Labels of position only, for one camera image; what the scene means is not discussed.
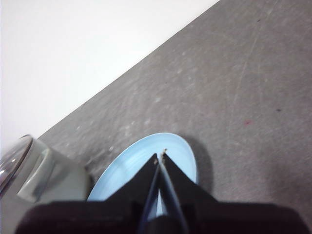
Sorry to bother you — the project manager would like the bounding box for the pale green electric steamer pot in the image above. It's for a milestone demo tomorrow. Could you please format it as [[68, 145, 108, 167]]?
[[0, 137, 95, 213]]

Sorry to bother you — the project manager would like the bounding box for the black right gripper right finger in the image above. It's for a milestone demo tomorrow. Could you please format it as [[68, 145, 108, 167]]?
[[146, 151, 312, 234]]

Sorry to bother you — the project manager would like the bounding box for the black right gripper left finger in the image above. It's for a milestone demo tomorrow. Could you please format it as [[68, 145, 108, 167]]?
[[14, 153, 159, 234]]

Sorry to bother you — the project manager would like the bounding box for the blue round plate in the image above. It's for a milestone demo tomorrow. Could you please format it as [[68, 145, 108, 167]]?
[[87, 132, 199, 217]]

